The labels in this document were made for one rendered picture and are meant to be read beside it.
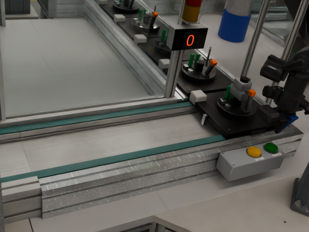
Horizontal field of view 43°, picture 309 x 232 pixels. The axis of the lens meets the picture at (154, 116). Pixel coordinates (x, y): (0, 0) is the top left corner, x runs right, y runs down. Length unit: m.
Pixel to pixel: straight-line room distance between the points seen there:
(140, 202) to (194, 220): 0.16
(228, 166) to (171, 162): 0.18
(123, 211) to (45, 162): 0.26
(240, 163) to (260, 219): 0.17
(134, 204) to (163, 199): 0.09
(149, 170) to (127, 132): 0.22
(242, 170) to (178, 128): 0.27
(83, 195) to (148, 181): 0.19
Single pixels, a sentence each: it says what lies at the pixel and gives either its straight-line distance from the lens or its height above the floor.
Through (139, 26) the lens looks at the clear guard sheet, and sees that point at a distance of 1.23.
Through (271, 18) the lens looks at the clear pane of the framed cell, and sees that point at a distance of 2.52.
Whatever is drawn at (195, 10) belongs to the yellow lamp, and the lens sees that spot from 1.24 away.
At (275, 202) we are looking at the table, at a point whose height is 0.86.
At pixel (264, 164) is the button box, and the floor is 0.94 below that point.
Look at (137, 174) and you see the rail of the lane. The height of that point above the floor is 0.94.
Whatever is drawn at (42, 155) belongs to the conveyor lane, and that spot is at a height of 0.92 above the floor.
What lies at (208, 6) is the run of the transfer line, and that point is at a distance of 2.68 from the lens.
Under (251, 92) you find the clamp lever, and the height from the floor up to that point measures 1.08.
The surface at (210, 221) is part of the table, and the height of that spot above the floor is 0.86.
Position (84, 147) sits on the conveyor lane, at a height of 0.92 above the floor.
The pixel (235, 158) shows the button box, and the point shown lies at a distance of 1.21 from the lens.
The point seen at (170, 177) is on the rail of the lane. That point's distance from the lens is 1.17.
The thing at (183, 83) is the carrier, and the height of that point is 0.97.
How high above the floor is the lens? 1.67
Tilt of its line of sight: 33 degrees down
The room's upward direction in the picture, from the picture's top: 10 degrees clockwise
